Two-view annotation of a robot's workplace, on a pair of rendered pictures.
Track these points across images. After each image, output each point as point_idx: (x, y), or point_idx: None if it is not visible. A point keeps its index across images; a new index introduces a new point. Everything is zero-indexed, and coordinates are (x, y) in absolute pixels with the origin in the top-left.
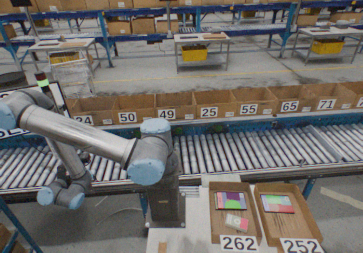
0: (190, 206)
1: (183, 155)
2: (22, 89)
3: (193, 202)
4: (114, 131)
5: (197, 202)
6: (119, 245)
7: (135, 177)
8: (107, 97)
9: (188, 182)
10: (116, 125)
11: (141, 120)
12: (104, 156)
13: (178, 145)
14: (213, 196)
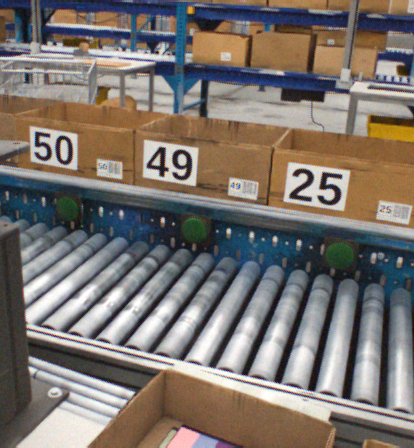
0: (49, 441)
1: (165, 296)
2: None
3: (70, 431)
4: (5, 182)
5: (84, 438)
6: None
7: None
8: (39, 101)
9: (124, 380)
10: (18, 169)
11: (90, 168)
12: None
13: (171, 271)
14: (162, 439)
